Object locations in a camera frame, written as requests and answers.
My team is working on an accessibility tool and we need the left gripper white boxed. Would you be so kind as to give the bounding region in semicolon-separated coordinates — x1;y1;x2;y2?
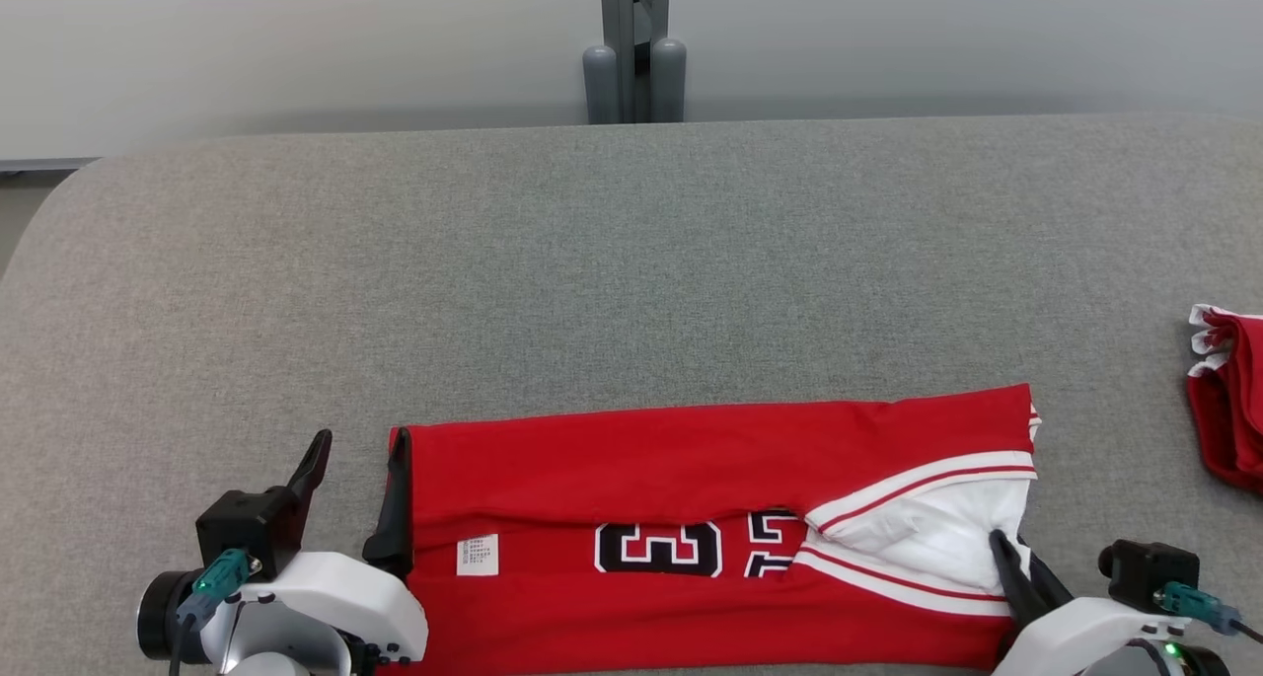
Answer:
202;427;430;672

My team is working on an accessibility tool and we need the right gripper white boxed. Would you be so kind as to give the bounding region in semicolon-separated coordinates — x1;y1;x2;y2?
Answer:
989;530;1175;676

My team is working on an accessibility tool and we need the red white-trimmed basketball jersey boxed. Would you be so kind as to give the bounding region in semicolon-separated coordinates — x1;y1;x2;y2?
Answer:
380;383;1042;675

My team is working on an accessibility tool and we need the red garment with white hem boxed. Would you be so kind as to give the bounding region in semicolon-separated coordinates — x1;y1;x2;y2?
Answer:
1187;304;1263;491

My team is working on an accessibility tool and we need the grey cylinder at column base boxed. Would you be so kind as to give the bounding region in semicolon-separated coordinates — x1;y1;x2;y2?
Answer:
649;38;687;124
582;44;620;124

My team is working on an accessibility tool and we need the grey metal truss column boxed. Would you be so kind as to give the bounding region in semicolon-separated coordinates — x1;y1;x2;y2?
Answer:
600;0;672;124

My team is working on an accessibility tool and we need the right teal cable connector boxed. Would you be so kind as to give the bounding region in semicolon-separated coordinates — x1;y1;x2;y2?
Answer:
1154;582;1242;636

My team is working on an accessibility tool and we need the teal cable connector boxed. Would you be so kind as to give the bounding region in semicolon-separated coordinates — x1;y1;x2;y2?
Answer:
178;548;260;628
1154;582;1242;636

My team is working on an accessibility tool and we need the left teal cable connector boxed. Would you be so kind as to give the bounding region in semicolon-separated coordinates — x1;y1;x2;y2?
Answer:
178;548;260;628

